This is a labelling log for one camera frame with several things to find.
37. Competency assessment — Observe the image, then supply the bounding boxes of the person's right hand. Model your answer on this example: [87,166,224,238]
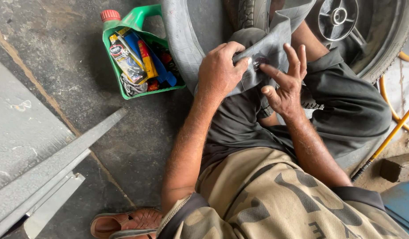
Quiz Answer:
[259,43,308,119]

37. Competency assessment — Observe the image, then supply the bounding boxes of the person's left hand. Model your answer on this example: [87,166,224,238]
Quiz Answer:
[197,41,252,101]

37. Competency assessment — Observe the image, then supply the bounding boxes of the round dark tube patch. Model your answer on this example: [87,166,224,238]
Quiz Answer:
[252,56,268,71]

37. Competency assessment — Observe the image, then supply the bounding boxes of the grey rubber tube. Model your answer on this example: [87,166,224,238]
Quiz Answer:
[160,0,317,99]

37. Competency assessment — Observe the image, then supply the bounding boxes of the black and red packet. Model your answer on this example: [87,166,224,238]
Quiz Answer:
[156,44,184,85]

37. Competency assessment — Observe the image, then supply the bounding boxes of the blue plastic tool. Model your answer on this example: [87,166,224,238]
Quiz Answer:
[125,31,177,87]

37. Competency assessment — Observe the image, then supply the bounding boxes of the person's dark grey trousers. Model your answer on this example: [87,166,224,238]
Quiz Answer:
[199,28,393,174]

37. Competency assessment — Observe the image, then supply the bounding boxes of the yellow and red box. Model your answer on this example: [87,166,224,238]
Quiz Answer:
[137,40,159,79]

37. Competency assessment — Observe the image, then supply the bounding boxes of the grey crumpled cloth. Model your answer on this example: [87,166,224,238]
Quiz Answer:
[120,74,149,97]

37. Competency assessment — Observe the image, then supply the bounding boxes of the silver patch packet, black label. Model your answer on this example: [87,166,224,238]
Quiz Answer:
[109,31,148,85]

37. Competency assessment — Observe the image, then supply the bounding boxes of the green cut jug, red cap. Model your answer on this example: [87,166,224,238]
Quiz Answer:
[100,4,187,100]

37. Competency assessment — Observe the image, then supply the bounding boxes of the motorcycle wheel with black tyre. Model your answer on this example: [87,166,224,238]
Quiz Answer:
[224,0,409,111]

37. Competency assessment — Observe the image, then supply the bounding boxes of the person's camouflage shirt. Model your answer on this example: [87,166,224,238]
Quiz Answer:
[156,147,409,239]

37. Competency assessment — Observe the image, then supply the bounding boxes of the brown wooden block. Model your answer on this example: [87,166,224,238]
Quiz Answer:
[379,152,409,183]

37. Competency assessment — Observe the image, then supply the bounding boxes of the blue metal object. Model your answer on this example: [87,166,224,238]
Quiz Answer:
[381,179,409,238]

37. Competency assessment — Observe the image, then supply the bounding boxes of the brown leather sandal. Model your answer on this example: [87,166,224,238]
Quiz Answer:
[90,207,164,239]

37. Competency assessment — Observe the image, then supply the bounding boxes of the grey metal bar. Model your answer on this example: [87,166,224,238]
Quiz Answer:
[0,107,127,239]

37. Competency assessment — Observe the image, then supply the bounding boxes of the grey metal plate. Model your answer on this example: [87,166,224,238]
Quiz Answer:
[23,173,86,239]

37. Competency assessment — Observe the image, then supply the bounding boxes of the yellow coiled air hose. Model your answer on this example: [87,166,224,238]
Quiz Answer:
[379,51,409,137]

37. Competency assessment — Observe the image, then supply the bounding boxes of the yellow hose with black end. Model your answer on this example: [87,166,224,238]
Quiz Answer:
[351,100,409,182]

